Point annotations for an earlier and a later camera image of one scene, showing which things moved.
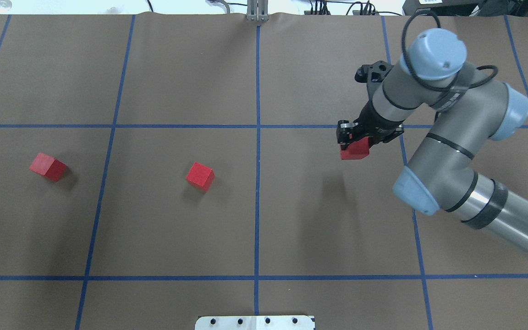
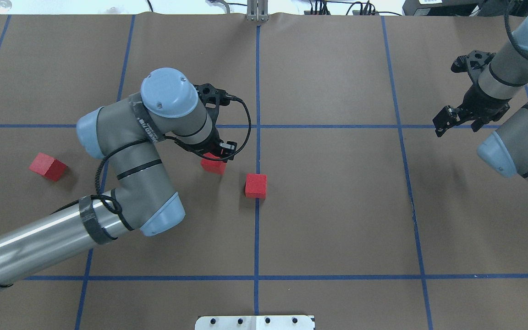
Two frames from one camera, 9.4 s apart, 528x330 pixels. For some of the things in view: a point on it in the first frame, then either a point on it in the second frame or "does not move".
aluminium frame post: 257,11 does not move
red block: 358,150 to 256,185
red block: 200,176 to 216,166
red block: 51,167 does not move
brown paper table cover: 133,171 does not move
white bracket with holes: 255,322 does not move
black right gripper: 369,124 to 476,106
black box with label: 456,8 does not move
